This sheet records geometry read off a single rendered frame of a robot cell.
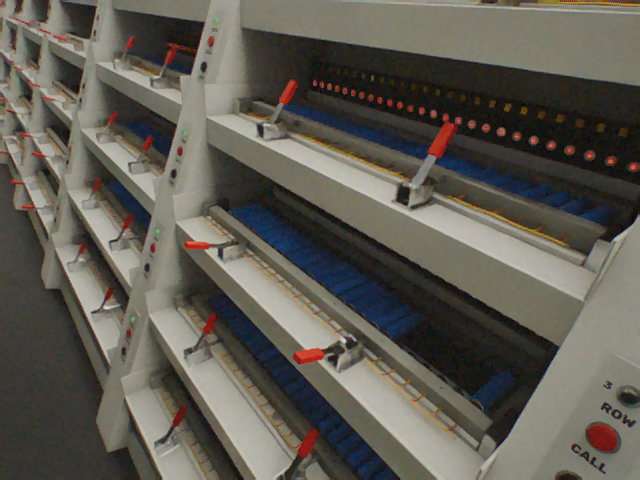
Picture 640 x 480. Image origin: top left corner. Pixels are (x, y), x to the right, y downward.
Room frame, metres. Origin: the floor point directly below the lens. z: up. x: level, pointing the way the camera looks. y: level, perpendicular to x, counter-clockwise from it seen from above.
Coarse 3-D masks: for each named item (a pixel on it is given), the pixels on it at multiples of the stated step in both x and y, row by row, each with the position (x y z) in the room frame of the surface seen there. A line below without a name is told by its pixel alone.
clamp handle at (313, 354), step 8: (344, 344) 0.41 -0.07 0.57; (296, 352) 0.37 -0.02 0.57; (304, 352) 0.37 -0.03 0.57; (312, 352) 0.38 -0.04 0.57; (320, 352) 0.38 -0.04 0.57; (328, 352) 0.39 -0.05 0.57; (336, 352) 0.40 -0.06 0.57; (296, 360) 0.36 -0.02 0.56; (304, 360) 0.36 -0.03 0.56; (312, 360) 0.37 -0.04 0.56
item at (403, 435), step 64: (192, 192) 0.70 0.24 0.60; (256, 192) 0.80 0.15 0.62; (192, 256) 0.65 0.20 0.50; (384, 256) 0.59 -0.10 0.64; (256, 320) 0.51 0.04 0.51; (320, 384) 0.42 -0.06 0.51; (384, 384) 0.39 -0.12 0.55; (448, 384) 0.41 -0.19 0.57; (384, 448) 0.35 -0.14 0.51; (448, 448) 0.33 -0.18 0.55
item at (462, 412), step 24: (216, 216) 0.69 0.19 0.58; (288, 264) 0.56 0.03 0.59; (312, 288) 0.51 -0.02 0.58; (336, 312) 0.47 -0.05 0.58; (384, 336) 0.44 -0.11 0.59; (384, 360) 0.42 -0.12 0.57; (408, 360) 0.40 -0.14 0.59; (432, 384) 0.38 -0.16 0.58; (456, 408) 0.35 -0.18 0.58; (480, 432) 0.33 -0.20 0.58
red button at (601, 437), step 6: (594, 426) 0.25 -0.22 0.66; (600, 426) 0.25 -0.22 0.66; (588, 432) 0.25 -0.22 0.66; (594, 432) 0.25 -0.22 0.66; (600, 432) 0.25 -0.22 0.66; (606, 432) 0.25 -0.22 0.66; (612, 432) 0.25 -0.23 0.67; (594, 438) 0.25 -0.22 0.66; (600, 438) 0.25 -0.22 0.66; (606, 438) 0.25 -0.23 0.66; (612, 438) 0.24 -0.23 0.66; (594, 444) 0.25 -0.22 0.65; (600, 444) 0.25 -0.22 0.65; (606, 444) 0.24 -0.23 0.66; (612, 444) 0.24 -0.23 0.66; (606, 450) 0.24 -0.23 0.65
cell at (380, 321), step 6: (396, 306) 0.50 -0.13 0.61; (402, 306) 0.50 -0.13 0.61; (408, 306) 0.50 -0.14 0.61; (390, 312) 0.49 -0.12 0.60; (396, 312) 0.49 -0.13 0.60; (402, 312) 0.49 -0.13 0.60; (408, 312) 0.50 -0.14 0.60; (378, 318) 0.47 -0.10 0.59; (384, 318) 0.47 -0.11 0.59; (390, 318) 0.48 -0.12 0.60; (396, 318) 0.48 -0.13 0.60; (378, 324) 0.46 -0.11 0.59; (384, 324) 0.47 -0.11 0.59; (390, 324) 0.48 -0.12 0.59; (378, 330) 0.46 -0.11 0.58
